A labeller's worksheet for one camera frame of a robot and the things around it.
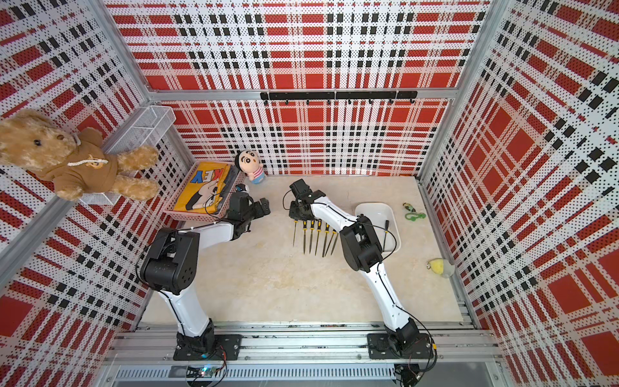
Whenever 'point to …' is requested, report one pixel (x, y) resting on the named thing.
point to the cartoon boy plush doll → (248, 161)
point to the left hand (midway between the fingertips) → (262, 203)
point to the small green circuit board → (193, 372)
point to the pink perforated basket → (234, 176)
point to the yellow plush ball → (437, 265)
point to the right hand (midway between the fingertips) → (297, 212)
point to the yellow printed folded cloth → (205, 189)
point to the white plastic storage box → (379, 213)
